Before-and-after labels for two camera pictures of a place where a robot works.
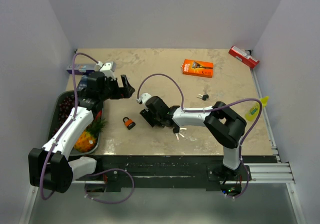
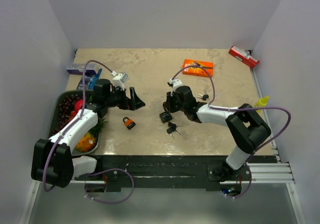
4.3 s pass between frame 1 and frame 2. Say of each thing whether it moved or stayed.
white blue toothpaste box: stayed
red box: stayed
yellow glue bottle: stayed
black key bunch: moved
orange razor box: stayed
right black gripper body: moved
